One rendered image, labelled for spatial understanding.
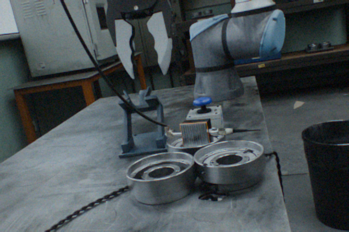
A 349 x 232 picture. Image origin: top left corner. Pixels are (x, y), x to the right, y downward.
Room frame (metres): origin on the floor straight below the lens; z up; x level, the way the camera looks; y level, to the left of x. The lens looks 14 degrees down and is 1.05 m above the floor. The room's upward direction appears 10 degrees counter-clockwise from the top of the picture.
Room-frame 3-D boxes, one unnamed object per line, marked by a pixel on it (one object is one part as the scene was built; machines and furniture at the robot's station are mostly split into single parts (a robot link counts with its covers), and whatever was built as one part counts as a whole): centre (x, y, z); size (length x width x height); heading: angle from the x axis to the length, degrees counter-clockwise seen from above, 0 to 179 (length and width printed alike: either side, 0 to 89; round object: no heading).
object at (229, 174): (0.53, -0.07, 0.82); 0.10 x 0.10 x 0.04
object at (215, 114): (0.78, -0.07, 0.82); 0.08 x 0.07 x 0.05; 168
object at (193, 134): (0.61, -0.03, 0.85); 0.05 x 0.02 x 0.04; 65
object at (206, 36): (1.10, -0.15, 0.97); 0.13 x 0.12 x 0.14; 56
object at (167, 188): (0.53, 0.03, 0.82); 0.10 x 0.10 x 0.04
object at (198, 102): (0.78, -0.06, 0.85); 0.04 x 0.04 x 0.05
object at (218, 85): (1.10, -0.14, 0.85); 0.15 x 0.15 x 0.10
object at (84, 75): (3.31, 0.66, 0.39); 1.50 x 0.62 x 0.78; 168
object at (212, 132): (0.61, -0.06, 0.85); 0.17 x 0.02 x 0.04; 65
